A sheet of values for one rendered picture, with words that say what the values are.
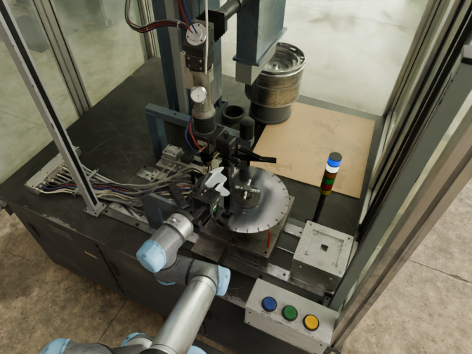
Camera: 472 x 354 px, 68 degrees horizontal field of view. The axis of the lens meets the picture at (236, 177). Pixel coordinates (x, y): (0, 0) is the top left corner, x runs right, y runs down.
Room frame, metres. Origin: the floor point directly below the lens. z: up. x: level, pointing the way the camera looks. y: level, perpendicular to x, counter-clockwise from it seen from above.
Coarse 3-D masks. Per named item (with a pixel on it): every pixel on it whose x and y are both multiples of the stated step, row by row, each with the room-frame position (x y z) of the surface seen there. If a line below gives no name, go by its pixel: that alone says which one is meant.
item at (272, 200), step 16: (240, 176) 0.95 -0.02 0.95; (256, 176) 0.95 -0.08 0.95; (272, 192) 0.87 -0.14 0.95; (224, 208) 0.79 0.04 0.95; (240, 208) 0.79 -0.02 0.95; (256, 208) 0.79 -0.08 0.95; (272, 208) 0.80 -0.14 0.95; (224, 224) 0.72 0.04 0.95; (240, 224) 0.72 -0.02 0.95; (256, 224) 0.72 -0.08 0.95; (272, 224) 0.72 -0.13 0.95
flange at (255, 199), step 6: (240, 186) 0.89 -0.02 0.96; (252, 186) 0.89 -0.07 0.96; (234, 192) 0.86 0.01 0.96; (240, 192) 0.86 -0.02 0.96; (252, 192) 0.85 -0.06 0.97; (258, 192) 0.86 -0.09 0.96; (234, 198) 0.83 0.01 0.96; (240, 198) 0.83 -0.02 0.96; (246, 198) 0.83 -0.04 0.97; (252, 198) 0.83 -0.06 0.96; (258, 198) 0.83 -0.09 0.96; (240, 204) 0.80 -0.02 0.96; (246, 204) 0.80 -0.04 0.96; (252, 204) 0.80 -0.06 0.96
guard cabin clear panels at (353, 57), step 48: (96, 0) 1.96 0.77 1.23; (288, 0) 1.92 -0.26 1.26; (336, 0) 1.82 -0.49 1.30; (384, 0) 1.73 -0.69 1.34; (0, 48) 1.39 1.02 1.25; (48, 48) 1.60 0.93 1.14; (96, 48) 1.87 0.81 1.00; (144, 48) 2.24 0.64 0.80; (336, 48) 1.80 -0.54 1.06; (384, 48) 1.70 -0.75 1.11; (0, 96) 1.30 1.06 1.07; (96, 96) 1.77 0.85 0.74; (336, 96) 1.77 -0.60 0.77; (384, 96) 1.67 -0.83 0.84; (0, 144) 1.19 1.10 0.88; (384, 144) 1.33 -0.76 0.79; (384, 240) 0.48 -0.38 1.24
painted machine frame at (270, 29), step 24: (168, 0) 1.49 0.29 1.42; (192, 0) 1.49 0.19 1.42; (216, 0) 1.69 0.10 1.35; (264, 0) 1.25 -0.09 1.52; (240, 24) 1.20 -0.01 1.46; (264, 24) 1.27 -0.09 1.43; (168, 48) 1.55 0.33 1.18; (216, 48) 1.10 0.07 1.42; (240, 48) 1.20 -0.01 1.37; (264, 48) 1.26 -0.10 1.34; (168, 72) 1.56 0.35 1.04; (216, 72) 1.10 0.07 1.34; (240, 72) 1.20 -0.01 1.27; (168, 96) 1.56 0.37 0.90; (216, 96) 1.09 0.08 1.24; (168, 120) 1.22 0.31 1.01; (192, 120) 1.19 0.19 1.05; (240, 120) 1.10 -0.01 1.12; (240, 144) 1.08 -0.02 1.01
